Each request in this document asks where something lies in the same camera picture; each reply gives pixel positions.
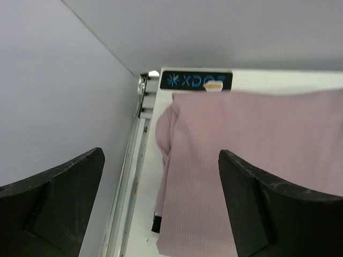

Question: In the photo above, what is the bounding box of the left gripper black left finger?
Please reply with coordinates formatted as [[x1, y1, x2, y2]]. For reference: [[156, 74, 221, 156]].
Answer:
[[1, 148, 105, 257]]

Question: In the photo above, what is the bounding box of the aluminium rail frame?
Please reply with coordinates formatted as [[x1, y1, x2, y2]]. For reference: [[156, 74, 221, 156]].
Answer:
[[101, 71, 160, 256]]

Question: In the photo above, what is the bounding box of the small white scrap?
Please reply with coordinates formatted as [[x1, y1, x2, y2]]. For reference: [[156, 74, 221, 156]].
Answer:
[[203, 81, 223, 92]]

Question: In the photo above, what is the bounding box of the pink garment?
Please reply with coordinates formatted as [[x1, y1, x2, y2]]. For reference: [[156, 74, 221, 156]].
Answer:
[[155, 90, 342, 256]]

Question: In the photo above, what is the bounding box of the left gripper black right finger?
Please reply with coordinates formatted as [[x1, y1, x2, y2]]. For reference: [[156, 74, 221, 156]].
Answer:
[[218, 150, 342, 256]]

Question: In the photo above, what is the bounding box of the black white striped tank top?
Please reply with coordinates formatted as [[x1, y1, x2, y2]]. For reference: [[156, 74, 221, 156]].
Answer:
[[151, 211, 162, 233]]

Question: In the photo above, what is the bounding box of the blue label sticker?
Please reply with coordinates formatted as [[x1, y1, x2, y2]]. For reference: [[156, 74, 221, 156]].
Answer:
[[160, 71, 233, 91]]

